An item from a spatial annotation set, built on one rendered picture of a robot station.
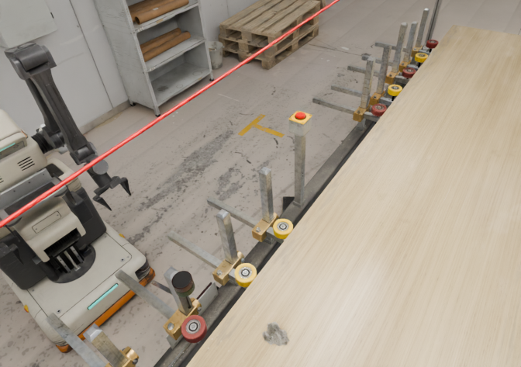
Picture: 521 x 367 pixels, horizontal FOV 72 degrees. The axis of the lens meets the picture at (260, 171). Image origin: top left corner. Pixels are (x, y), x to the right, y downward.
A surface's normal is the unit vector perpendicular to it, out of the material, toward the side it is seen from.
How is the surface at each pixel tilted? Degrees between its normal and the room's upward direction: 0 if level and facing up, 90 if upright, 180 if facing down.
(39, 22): 90
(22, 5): 90
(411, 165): 0
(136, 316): 0
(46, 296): 0
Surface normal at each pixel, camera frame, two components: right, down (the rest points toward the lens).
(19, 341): -0.07, -0.73
